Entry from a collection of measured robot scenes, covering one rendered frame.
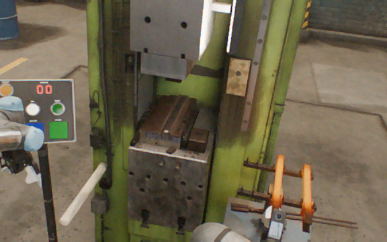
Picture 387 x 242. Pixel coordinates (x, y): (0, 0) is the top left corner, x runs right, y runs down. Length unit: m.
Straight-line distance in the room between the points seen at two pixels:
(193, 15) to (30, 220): 1.86
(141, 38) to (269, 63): 0.57
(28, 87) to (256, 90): 1.01
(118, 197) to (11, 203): 0.97
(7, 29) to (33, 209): 3.78
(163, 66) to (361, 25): 6.36
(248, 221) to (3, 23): 5.05
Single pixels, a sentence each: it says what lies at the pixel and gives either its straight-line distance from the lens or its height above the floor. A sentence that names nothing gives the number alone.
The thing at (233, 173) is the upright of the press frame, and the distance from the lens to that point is 2.00.
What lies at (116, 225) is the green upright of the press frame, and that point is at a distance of 2.45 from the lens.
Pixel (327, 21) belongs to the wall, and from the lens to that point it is 7.65.
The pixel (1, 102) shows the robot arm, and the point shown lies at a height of 1.29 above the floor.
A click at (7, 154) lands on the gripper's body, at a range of 1.51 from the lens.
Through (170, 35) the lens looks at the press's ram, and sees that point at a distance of 1.59.
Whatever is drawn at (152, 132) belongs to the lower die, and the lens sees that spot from 1.79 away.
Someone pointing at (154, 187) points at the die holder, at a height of 0.71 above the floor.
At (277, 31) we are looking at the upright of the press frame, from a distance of 1.69.
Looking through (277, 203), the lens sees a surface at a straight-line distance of 1.53.
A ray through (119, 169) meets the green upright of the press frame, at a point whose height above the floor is 0.62.
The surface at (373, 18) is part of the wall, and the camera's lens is 7.77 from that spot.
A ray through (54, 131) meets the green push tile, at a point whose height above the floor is 1.01.
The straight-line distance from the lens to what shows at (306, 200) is 1.59.
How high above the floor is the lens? 1.91
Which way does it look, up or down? 29 degrees down
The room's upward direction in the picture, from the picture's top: 6 degrees clockwise
